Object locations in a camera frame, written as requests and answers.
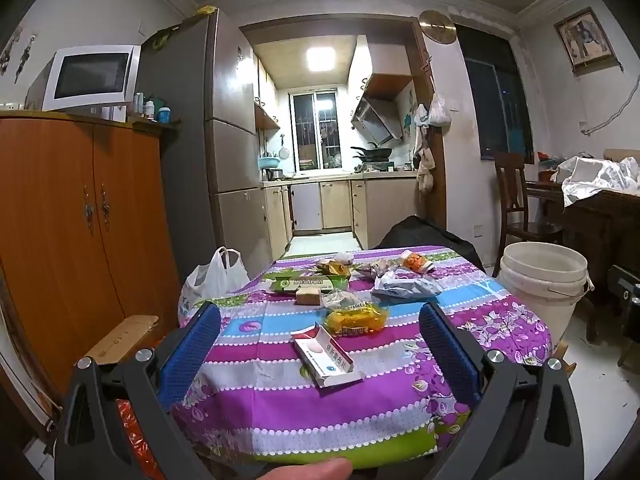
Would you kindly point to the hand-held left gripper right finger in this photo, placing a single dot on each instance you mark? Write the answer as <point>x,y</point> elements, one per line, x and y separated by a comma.
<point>450,355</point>

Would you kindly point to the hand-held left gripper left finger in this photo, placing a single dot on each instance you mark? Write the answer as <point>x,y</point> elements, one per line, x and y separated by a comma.
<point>192,355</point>

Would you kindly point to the white knotted plastic bag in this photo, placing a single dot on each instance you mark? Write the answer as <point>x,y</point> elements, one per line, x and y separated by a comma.
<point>405,285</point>

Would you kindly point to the yellow snack packet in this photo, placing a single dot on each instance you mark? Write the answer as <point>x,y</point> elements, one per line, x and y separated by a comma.
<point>355,319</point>

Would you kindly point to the white plastic bucket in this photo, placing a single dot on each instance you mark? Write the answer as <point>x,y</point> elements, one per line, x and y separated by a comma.
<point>540,290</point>

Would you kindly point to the clear wrapper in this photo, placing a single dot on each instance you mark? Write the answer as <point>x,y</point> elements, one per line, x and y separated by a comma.
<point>342,300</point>

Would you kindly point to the red and white carton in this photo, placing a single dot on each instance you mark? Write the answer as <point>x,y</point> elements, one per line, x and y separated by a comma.
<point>320,355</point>

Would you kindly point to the tan cake block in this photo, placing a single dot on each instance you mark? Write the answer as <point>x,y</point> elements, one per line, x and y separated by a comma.
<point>307,296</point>

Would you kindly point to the green box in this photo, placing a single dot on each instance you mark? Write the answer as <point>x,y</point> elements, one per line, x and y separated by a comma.
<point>300,284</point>

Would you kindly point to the person's left hand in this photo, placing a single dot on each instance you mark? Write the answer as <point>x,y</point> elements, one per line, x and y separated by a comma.
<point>310,471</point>

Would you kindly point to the striped floral tablecloth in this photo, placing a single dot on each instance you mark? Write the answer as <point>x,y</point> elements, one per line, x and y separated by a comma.
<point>260,360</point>

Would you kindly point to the cardboard box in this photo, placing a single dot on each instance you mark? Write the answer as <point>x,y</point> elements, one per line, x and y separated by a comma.
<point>122,337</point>

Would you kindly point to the white plastic shopping bag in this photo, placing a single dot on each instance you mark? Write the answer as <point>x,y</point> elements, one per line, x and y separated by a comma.
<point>210,280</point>

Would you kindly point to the orange plastic bag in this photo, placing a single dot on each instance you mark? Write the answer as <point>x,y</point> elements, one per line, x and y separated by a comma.
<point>137,440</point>

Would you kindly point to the crumpled grey wrapper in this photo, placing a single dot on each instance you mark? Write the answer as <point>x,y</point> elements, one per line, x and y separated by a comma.
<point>382,266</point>

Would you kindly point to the black cloth cover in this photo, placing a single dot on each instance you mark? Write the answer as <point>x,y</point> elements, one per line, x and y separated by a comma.
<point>425,235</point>

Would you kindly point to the orange wooden cabinet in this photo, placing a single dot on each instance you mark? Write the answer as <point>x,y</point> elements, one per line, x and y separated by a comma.
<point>65,240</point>

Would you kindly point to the dark wooden chair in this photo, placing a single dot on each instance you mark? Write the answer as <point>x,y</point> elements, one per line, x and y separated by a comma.
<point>510,180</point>

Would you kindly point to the dark wooden desk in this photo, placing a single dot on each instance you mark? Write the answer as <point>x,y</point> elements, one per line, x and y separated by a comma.
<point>590,230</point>

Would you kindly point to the beige kitchen counter cabinets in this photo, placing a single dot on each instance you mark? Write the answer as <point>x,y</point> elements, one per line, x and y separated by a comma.
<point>335,205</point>

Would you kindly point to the hanging cloths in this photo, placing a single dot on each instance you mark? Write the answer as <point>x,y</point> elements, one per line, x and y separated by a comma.
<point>424,160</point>

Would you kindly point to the teal basin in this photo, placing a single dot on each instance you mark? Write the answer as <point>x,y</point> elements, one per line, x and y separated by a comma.
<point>269,162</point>

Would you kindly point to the black wok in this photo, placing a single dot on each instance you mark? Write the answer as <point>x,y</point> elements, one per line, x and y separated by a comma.
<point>372,151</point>

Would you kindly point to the white plastic sheet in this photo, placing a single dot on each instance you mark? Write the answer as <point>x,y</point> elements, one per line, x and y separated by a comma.
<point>595,175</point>

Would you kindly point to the teal cup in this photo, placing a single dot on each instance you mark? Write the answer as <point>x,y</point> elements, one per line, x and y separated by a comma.
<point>164,115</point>

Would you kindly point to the hanging white plastic bag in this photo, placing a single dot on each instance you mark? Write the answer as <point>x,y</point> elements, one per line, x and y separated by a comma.
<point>440,112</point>

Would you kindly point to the grey refrigerator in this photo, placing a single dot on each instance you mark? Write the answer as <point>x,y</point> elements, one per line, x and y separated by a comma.
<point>200,110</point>

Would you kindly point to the steel range hood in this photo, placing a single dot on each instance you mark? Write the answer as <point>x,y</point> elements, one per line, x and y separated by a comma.
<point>375,120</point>

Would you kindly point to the white bottle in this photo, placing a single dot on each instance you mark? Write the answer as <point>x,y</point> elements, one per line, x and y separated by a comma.
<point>149,110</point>

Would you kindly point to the kitchen window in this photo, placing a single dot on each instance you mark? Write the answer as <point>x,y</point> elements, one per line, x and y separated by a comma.
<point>316,130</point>

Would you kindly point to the dark room window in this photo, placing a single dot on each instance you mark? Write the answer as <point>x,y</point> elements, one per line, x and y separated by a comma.
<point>492,100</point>

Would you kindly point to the white microwave oven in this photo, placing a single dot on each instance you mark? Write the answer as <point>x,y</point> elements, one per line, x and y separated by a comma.
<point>90,77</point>

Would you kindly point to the square ceiling light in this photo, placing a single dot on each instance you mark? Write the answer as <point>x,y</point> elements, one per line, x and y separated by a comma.
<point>321,60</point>

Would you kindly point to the framed elephant picture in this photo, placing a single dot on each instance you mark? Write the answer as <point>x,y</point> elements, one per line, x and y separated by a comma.
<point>584,39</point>

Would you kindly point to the round gold wall clock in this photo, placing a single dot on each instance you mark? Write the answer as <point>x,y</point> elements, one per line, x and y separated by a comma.
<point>436,26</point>

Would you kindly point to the wall hanging ornament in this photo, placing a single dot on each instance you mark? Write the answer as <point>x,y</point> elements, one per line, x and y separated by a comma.
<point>20,57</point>

